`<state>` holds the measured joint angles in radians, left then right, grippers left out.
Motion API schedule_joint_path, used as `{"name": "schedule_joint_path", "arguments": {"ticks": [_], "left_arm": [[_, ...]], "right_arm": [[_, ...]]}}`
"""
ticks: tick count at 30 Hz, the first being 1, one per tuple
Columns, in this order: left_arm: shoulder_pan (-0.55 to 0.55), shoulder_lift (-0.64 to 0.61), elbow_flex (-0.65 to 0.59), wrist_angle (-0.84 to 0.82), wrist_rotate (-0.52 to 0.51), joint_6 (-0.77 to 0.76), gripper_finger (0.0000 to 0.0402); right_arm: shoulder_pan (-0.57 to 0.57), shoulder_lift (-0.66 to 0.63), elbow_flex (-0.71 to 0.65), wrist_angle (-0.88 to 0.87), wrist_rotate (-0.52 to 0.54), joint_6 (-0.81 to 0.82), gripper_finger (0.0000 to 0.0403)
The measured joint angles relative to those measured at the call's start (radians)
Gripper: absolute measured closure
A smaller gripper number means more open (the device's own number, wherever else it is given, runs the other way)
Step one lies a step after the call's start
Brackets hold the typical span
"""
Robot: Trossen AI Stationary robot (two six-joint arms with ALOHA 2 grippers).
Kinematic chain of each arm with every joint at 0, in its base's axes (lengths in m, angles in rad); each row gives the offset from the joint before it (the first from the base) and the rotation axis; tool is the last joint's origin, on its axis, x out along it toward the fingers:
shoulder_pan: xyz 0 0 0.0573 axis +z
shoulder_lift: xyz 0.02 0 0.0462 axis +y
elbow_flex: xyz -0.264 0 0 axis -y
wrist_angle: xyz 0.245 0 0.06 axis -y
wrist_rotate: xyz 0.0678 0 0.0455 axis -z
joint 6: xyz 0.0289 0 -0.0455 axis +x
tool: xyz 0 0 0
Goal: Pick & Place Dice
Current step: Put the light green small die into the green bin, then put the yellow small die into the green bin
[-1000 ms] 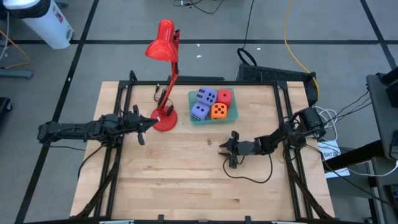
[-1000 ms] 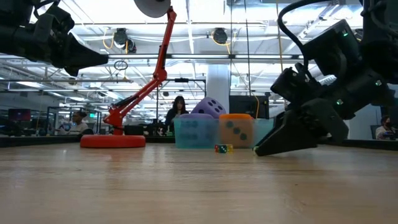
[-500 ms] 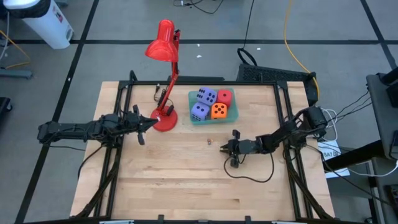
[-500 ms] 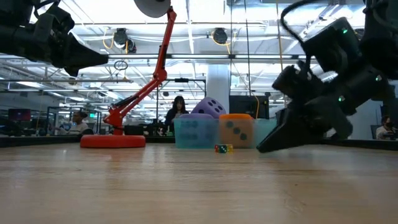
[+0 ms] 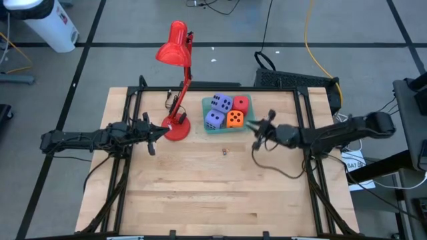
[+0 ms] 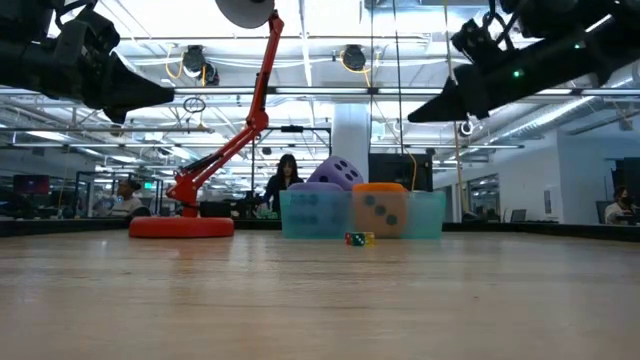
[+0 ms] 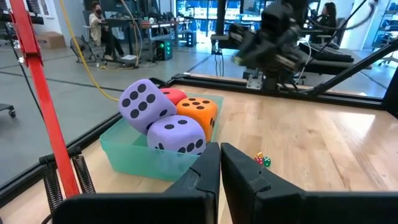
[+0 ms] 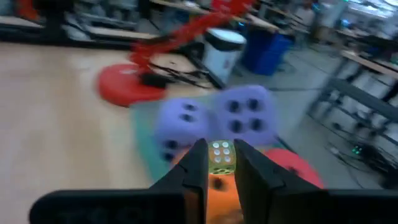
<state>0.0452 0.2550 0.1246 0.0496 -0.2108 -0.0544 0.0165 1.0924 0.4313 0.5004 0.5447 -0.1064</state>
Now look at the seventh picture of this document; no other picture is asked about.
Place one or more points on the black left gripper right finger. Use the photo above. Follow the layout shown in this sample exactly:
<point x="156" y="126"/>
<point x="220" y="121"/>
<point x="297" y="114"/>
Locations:
<point x="264" y="205"/>

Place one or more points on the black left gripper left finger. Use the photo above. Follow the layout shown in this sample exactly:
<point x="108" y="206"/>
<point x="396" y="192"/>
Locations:
<point x="186" y="205"/>

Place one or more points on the small green die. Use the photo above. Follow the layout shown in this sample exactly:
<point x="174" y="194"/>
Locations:
<point x="266" y="161"/>

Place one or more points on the small red die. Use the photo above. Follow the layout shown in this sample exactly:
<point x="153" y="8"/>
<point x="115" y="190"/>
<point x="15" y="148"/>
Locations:
<point x="258" y="160"/>

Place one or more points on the small yellow die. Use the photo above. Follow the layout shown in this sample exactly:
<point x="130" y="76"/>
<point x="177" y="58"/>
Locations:
<point x="260" y="154"/>

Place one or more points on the large purple foam die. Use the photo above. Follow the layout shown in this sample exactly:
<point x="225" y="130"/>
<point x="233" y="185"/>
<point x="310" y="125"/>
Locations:
<point x="177" y="137"/>
<point x="136" y="115"/>

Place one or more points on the large orange foam die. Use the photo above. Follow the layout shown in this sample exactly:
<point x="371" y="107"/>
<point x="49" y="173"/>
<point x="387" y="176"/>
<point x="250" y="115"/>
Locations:
<point x="196" y="118"/>

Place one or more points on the large red foam die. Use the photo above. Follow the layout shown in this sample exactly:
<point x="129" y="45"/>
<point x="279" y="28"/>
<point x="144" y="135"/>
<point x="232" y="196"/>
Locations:
<point x="174" y="95"/>

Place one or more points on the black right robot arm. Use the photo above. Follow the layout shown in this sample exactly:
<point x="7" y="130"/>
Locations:
<point x="280" y="18"/>

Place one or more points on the black ribbed device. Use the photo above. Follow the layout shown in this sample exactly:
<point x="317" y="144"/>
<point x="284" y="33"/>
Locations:
<point x="329" y="54"/>

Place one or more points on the person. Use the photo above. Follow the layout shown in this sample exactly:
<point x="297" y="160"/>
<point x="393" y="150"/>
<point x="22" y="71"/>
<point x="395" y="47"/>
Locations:
<point x="326" y="17"/>
<point x="98" y="28"/>

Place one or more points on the teal translucent plastic bin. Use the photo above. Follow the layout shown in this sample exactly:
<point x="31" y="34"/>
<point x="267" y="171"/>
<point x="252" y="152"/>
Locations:
<point x="130" y="155"/>

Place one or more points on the black computer tower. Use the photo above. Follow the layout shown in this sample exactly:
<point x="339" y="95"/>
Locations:
<point x="163" y="49"/>

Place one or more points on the dark office desk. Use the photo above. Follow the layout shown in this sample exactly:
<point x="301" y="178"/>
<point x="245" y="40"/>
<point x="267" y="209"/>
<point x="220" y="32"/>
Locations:
<point x="149" y="25"/>

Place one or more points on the shelf with blue bins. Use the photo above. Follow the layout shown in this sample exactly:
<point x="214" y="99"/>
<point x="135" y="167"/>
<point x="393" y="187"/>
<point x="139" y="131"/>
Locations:
<point x="387" y="25"/>

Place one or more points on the red desk lamp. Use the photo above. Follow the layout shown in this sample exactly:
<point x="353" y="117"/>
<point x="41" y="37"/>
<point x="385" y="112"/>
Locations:
<point x="46" y="102"/>

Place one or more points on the black floor fan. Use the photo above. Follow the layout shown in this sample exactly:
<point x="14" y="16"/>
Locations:
<point x="81" y="48"/>

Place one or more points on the black caster base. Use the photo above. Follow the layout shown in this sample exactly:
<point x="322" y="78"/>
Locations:
<point x="9" y="110"/>

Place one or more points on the brown cardboard box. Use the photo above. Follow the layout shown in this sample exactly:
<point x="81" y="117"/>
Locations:
<point x="51" y="40"/>

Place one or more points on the black metal table frame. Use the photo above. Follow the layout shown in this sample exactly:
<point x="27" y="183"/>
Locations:
<point x="342" y="99"/>

